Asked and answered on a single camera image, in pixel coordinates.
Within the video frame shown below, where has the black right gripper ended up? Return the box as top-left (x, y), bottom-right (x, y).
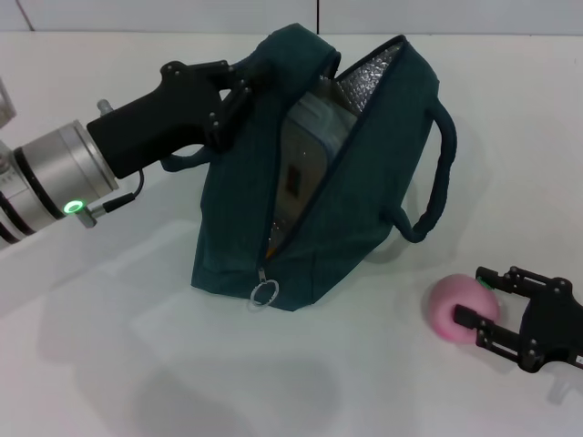
top-left (452, 265), bottom-right (583, 375)

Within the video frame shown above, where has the dark teal insulated lunch bag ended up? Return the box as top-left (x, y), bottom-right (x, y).
top-left (161, 24), bottom-right (458, 314)

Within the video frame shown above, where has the clear plastic food container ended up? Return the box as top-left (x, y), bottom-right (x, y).
top-left (271, 89), bottom-right (362, 234)

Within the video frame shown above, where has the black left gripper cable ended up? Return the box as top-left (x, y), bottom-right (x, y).
top-left (76, 168), bottom-right (147, 229)

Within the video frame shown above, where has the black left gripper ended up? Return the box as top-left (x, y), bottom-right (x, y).
top-left (85, 58), bottom-right (275, 180)

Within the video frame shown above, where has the pink peach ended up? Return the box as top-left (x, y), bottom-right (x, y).
top-left (424, 273), bottom-right (503, 342)

